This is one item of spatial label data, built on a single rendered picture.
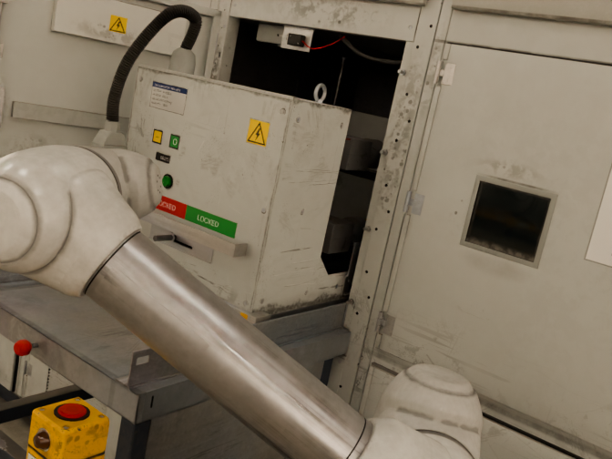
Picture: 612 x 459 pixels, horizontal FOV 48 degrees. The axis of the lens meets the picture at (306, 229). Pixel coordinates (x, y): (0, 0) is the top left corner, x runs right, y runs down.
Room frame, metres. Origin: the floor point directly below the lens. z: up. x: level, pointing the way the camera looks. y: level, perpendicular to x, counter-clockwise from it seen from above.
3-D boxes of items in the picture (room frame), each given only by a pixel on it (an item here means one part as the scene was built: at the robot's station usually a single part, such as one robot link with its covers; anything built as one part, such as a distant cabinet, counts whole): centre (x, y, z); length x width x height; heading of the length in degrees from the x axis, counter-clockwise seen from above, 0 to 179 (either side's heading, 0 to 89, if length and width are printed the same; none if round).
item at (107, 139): (1.62, 0.49, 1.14); 0.08 x 0.05 x 0.17; 145
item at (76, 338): (1.56, 0.28, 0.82); 0.68 x 0.62 x 0.06; 145
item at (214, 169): (1.56, 0.28, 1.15); 0.48 x 0.01 x 0.48; 55
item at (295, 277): (1.77, 0.14, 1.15); 0.51 x 0.50 x 0.48; 145
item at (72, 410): (0.91, 0.28, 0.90); 0.04 x 0.04 x 0.02
